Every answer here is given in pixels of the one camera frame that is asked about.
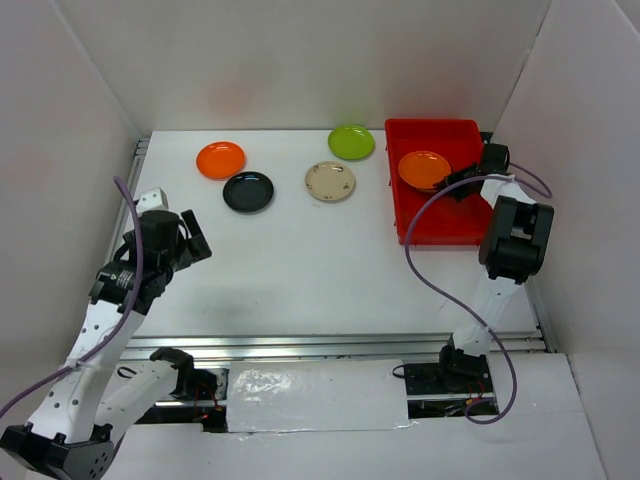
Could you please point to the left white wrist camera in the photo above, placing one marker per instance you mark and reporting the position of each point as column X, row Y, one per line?
column 154, row 199

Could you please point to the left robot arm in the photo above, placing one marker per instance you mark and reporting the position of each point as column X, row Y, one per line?
column 75, row 432

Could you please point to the cream plate with motifs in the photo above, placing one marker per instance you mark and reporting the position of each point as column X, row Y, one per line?
column 330, row 181

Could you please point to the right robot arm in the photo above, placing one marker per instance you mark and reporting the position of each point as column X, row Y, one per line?
column 512, row 250

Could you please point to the black plate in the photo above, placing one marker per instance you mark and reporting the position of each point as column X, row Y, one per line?
column 248, row 192

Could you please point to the orange plate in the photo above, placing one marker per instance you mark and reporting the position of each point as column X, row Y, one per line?
column 220, row 160
column 424, row 170

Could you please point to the lime green plate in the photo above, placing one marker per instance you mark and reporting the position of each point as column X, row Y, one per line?
column 351, row 142

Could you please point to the red plastic bin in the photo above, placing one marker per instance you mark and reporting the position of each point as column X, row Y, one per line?
column 446, row 222

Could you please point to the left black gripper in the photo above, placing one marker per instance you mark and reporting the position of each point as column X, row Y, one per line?
column 197, row 248

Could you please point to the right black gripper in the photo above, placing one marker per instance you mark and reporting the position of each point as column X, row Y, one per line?
column 455, row 178

